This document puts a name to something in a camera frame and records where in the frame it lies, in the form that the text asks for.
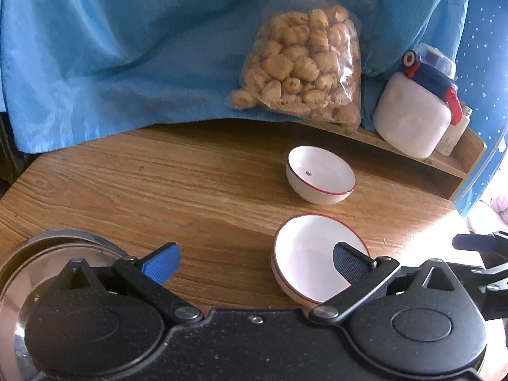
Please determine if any pink cloth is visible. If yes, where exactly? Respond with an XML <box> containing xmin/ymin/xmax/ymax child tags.
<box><xmin>490</xmin><ymin>190</ymin><xmax>508</xmax><ymax>227</ymax></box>

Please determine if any light blue cloth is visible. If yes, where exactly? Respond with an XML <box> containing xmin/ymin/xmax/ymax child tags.
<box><xmin>0</xmin><ymin>0</ymin><xmax>471</xmax><ymax>153</ymax></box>

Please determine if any wooden desktop shelf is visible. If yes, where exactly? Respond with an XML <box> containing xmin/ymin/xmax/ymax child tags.
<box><xmin>302</xmin><ymin>121</ymin><xmax>488</xmax><ymax>201</ymax></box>

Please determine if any small white bottle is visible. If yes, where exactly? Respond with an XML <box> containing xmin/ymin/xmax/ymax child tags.
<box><xmin>434</xmin><ymin>105</ymin><xmax>474</xmax><ymax>157</ymax></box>

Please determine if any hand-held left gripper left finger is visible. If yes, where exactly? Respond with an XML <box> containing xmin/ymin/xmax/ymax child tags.
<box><xmin>51</xmin><ymin>242</ymin><xmax>203</xmax><ymax>324</ymax></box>

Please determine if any wooden table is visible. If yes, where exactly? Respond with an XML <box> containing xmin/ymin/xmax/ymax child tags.
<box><xmin>0</xmin><ymin>119</ymin><xmax>508</xmax><ymax>314</ymax></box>

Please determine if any large front steel bowl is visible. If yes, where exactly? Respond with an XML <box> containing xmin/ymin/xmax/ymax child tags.
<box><xmin>0</xmin><ymin>228</ymin><xmax>130</xmax><ymax>381</ymax></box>

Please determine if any white jar blue lid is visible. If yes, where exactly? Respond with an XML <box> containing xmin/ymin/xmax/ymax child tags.
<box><xmin>372</xmin><ymin>43</ymin><xmax>463</xmax><ymax>159</ymax></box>

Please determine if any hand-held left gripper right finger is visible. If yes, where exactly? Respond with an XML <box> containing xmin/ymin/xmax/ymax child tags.
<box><xmin>307</xmin><ymin>241</ymin><xmax>461</xmax><ymax>324</ymax></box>

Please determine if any clear bag of snacks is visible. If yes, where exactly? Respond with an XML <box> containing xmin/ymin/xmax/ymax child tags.
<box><xmin>230</xmin><ymin>0</ymin><xmax>376</xmax><ymax>130</ymax></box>

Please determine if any white ceramic bowl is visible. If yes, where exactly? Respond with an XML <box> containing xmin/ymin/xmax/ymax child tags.
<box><xmin>271</xmin><ymin>213</ymin><xmax>371</xmax><ymax>308</ymax></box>
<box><xmin>286</xmin><ymin>145</ymin><xmax>357</xmax><ymax>206</ymax></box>

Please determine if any blue dotted fabric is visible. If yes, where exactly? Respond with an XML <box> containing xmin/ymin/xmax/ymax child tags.
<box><xmin>452</xmin><ymin>0</ymin><xmax>508</xmax><ymax>219</ymax></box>

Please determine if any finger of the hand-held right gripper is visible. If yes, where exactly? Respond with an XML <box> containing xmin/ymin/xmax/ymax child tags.
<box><xmin>452</xmin><ymin>230</ymin><xmax>508</xmax><ymax>257</ymax></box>

